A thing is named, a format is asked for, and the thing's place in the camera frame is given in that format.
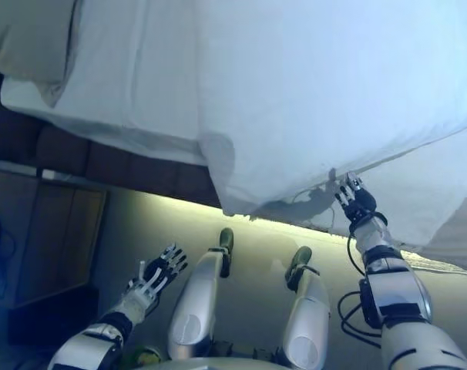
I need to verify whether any silver robot leg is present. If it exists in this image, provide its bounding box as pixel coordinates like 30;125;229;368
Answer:
166;227;235;362
282;246;331;362

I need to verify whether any padded bed base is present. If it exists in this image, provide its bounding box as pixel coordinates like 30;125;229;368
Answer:
0;65;221;211

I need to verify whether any pale fringed throw blanket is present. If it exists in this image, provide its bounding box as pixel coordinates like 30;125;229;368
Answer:
395;246;467;279

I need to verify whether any silver robot torso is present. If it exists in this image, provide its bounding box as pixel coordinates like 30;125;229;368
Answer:
156;346;291;370

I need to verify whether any white bed sheet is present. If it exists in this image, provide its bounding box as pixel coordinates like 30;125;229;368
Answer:
0;0;223;173

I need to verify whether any large beige pillow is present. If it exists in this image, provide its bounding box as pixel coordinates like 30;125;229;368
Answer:
0;0;83;109

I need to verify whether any wooden nightstand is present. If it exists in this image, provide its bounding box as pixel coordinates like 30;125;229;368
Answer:
0;167;108;311

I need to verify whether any left silver robot leg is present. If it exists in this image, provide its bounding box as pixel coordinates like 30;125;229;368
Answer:
166;227;235;362

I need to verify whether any green yellow object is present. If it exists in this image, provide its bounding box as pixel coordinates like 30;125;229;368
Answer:
128;344;162;370

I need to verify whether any right silver robot leg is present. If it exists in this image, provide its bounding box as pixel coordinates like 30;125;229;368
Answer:
282;246;331;362

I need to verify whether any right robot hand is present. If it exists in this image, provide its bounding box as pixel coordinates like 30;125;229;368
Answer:
334;172;378;225

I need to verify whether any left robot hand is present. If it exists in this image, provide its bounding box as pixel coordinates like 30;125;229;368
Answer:
131;242;190;304

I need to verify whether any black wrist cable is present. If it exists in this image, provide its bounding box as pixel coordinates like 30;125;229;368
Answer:
336;229;387;342

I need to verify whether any white duvet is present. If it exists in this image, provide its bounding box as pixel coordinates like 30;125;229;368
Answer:
197;0;467;250

